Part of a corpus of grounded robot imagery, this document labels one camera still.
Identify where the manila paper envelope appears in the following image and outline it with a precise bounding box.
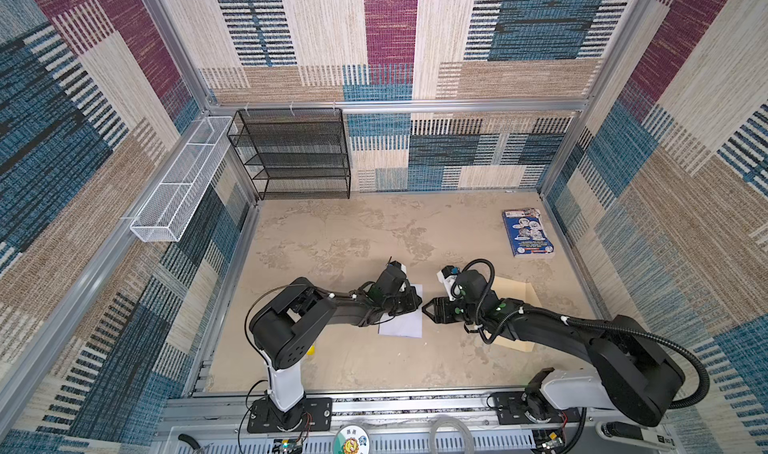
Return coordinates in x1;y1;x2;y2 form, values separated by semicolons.
493;277;541;353

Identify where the white letter paper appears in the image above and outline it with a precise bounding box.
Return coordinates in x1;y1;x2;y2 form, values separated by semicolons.
378;305;423;339

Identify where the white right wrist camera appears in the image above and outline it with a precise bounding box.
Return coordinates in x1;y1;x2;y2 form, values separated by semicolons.
437;265;460;301

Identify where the white wire mesh basket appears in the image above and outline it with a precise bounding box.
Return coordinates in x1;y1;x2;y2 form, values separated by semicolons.
130;117;233;243

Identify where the black wire mesh shelf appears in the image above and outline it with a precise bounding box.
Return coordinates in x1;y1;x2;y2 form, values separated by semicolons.
229;108;351;201

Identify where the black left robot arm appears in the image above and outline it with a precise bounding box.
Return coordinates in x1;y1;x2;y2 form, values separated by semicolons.
244;260;422;416

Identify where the blue comic paperback book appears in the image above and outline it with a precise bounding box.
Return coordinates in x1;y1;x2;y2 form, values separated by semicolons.
502;208;555;256

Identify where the white handheld device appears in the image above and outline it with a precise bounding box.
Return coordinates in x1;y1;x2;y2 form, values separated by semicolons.
596;421;677;452

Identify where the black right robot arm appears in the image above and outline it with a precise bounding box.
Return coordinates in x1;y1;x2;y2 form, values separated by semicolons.
422;259;711;427

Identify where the clear plastic tube loop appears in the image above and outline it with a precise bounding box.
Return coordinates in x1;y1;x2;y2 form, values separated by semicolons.
428;416;476;454

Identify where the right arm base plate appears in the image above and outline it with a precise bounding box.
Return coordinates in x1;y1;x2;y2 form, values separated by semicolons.
486;390;581;425

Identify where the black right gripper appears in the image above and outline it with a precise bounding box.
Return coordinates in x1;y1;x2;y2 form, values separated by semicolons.
421;296;482;325

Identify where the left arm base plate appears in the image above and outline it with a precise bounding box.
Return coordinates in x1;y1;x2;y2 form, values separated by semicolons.
246;397;333;434

